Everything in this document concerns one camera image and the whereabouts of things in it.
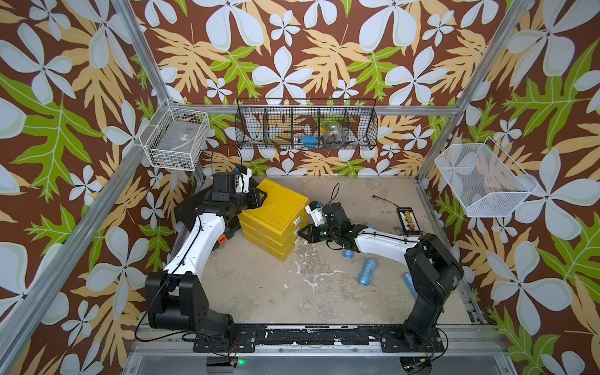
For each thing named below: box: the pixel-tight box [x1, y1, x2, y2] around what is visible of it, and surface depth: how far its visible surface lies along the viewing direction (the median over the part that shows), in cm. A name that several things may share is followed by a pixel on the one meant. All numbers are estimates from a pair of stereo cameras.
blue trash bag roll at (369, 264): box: [358, 257, 378, 287], surface depth 89 cm
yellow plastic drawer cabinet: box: [238, 178, 311, 262], surface depth 84 cm
